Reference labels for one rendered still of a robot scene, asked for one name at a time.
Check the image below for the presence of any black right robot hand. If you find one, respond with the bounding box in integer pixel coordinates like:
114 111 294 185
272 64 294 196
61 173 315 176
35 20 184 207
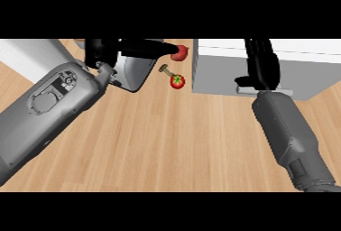
234 38 281 91

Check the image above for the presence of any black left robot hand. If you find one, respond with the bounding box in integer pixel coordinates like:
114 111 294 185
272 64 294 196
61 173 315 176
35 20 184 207
85 38 181 70

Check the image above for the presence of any silver grey can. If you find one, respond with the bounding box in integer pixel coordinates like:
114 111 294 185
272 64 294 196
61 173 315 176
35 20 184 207
108 38 166 94

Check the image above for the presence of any white drawer cabinet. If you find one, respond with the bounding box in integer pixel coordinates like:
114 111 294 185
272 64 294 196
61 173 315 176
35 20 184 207
198 38 341 91

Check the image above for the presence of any brown mushroom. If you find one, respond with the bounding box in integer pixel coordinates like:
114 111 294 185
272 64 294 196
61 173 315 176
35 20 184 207
157 63 178 78

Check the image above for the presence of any red apple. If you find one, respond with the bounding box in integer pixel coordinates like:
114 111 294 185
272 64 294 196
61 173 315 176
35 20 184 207
170 44 191 62

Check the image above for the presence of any red tomato with green stem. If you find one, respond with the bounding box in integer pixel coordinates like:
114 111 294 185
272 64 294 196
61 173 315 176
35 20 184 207
170 73 187 90

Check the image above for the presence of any grey drawer front with handle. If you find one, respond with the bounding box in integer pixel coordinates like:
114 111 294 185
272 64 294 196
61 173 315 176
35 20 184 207
191 39 334 102

